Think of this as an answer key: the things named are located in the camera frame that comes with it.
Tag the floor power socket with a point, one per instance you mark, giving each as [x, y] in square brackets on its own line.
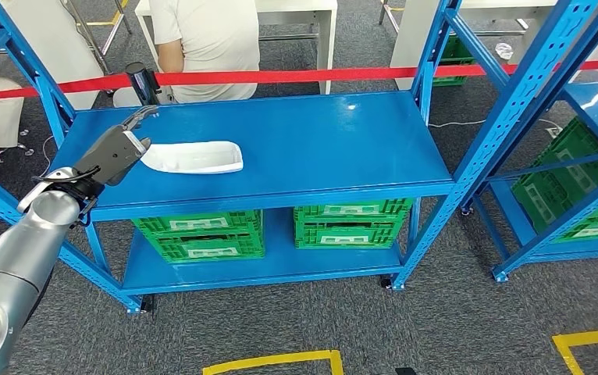
[554, 132]

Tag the metal frame stand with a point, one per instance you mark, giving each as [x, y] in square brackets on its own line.
[88, 39]

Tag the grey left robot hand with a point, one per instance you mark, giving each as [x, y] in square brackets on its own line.
[110, 155]

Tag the red barrier belt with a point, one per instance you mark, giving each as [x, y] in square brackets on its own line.
[278, 76]

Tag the crumpled clear plastic bag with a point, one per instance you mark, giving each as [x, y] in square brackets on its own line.
[504, 51]

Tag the white moulded plastic part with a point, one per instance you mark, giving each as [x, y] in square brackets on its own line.
[195, 158]

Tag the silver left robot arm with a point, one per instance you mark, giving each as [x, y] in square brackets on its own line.
[25, 248]

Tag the belt stanchion post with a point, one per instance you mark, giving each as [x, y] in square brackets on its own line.
[143, 83]

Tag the white board panel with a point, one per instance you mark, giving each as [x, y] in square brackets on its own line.
[56, 46]

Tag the blue metal shelf rack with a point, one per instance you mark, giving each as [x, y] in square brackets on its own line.
[278, 145]
[596, 103]

